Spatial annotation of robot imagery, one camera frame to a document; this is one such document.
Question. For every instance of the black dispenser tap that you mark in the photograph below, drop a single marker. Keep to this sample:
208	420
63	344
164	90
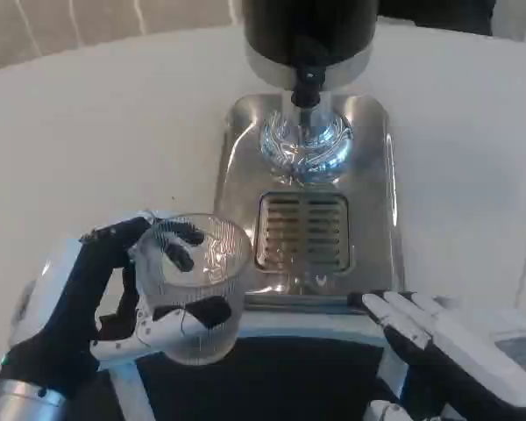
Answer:
307	90

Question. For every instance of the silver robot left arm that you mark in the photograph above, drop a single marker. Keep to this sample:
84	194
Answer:
22	401

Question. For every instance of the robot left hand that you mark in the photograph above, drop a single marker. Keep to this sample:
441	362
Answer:
66	302

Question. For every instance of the clear ribbed glass cup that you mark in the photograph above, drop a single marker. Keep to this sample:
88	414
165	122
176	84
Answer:
201	346

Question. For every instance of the steel drip tray grid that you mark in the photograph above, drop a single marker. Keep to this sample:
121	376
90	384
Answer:
302	232

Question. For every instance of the steel drip tray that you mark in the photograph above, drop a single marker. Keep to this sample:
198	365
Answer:
368	184

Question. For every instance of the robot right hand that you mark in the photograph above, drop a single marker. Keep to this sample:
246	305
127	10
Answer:
460	346

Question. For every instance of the black steel drink dispenser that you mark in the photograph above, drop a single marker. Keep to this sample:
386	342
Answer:
307	26

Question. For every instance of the black robot torso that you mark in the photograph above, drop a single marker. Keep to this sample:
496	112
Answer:
263	381

